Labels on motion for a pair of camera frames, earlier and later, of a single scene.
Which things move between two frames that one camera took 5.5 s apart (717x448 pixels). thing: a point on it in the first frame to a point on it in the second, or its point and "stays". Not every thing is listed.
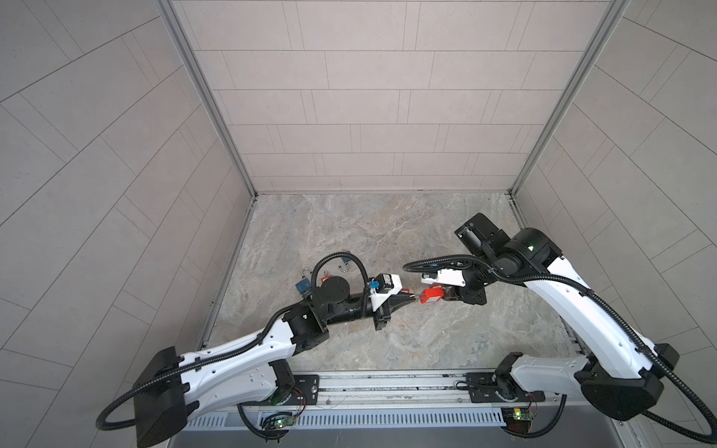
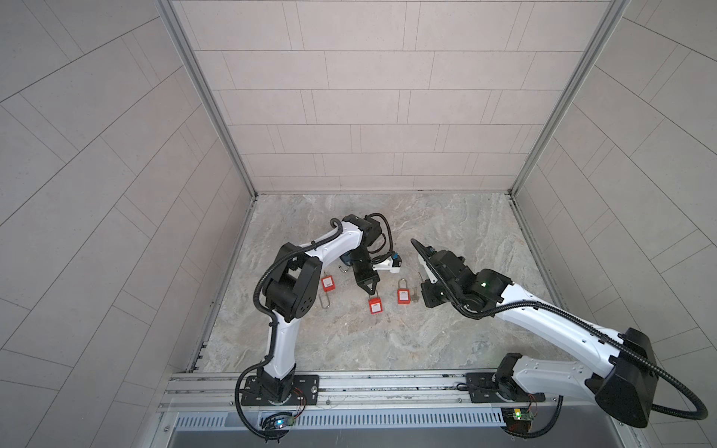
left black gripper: [393, 303] to [364, 280]
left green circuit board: [285, 421] stays
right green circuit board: [517, 419] stays
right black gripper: [458, 293] to [425, 289]
